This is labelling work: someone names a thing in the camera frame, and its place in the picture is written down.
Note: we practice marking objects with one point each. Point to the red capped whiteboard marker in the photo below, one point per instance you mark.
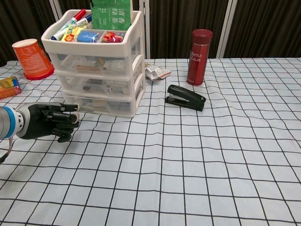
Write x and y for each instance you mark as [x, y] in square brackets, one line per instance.
[79, 14]

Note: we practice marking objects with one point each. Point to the clear drawer with dice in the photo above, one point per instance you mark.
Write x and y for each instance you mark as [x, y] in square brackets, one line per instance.
[101, 86]

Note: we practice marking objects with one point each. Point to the checked white tablecloth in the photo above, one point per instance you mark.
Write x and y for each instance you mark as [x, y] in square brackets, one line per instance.
[164, 164]

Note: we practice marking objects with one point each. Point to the silver snack packet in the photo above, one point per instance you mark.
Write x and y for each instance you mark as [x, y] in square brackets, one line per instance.
[155, 71]

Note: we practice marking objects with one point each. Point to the orange printed carton box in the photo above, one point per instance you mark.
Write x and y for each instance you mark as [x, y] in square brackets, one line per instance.
[8, 88]

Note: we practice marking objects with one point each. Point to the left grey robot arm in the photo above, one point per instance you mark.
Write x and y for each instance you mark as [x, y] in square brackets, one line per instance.
[8, 122]

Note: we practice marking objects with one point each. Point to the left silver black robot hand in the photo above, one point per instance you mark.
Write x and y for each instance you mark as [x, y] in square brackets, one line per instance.
[37, 120]

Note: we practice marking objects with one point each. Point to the black folding screen partition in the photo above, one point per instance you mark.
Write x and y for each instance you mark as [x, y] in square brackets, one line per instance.
[169, 28]

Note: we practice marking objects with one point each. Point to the red thermos bottle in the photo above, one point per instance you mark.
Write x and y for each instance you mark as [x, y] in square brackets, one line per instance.
[198, 58]

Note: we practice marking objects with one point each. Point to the blue small packet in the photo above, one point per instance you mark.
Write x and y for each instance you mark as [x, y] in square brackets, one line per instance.
[87, 37]

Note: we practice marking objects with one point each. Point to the yellow lion candy pack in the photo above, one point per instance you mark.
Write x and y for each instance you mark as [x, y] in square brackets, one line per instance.
[70, 35]

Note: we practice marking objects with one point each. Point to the blue capped whiteboard marker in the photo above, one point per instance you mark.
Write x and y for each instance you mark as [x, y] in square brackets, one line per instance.
[87, 18]

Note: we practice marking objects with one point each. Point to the clear plastic bin with items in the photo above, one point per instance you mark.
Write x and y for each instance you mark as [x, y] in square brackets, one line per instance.
[113, 106]

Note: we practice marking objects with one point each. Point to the red small packet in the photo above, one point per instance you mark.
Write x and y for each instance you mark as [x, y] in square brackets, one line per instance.
[113, 37]

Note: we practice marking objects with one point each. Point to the clear drawer with brown stick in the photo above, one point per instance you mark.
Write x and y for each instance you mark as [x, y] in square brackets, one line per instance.
[94, 64]

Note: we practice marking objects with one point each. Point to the black stapler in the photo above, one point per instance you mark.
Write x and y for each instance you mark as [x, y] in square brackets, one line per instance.
[188, 99]

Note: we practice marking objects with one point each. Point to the green tea packet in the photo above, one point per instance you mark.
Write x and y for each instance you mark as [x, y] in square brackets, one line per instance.
[110, 14]

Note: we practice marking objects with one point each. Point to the white plastic drawer organizer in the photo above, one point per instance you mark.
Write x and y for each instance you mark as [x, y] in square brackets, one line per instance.
[94, 48]

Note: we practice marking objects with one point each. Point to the orange paper cup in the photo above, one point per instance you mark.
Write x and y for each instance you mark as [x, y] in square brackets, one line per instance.
[33, 61]

